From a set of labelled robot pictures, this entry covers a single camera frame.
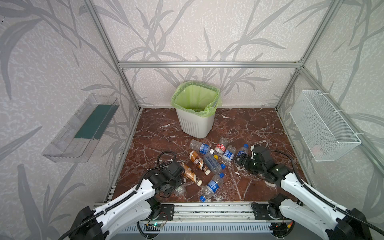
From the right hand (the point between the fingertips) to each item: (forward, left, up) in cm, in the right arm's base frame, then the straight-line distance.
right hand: (237, 156), depth 83 cm
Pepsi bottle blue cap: (+8, -7, -7) cm, 13 cm away
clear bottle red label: (+9, +9, -4) cm, 13 cm away
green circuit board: (-31, +43, -9) cm, 53 cm away
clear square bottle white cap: (-17, +31, -4) cm, 36 cm away
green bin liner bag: (+40, +24, +8) cm, 47 cm away
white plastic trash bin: (+17, +25, +8) cm, 31 cm away
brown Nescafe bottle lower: (-8, +27, -6) cm, 29 cm away
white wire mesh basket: (-2, -33, +24) cm, 41 cm away
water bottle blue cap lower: (-12, +13, -5) cm, 18 cm away
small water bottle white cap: (+8, +20, -4) cm, 22 cm away
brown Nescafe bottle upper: (-1, +22, -5) cm, 23 cm away
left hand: (-11, +31, -5) cm, 33 cm away
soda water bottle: (-2, +14, -4) cm, 15 cm away
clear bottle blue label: (+5, +3, -6) cm, 9 cm away
